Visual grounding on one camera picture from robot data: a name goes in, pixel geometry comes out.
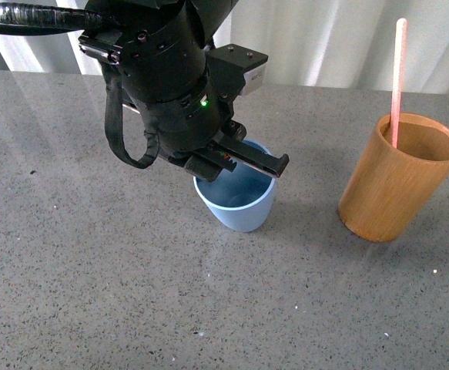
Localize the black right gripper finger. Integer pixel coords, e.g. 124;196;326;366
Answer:
211;135;290;178

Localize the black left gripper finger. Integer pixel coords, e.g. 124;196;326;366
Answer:
183;150;228;182

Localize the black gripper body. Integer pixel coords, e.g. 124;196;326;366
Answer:
131;69;246;166

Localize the pink chopstick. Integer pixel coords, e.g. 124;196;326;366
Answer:
390;18;407;148

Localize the light blue plastic cup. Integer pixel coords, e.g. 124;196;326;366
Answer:
193;158;277;232

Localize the bamboo chopstick holder cup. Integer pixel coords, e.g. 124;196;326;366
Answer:
338;113;449;242

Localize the white pleated curtain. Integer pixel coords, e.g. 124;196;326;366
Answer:
0;0;449;96

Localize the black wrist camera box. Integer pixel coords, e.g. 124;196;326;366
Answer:
206;44;269;102

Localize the black cable with strap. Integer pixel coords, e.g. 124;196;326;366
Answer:
0;2;162;170

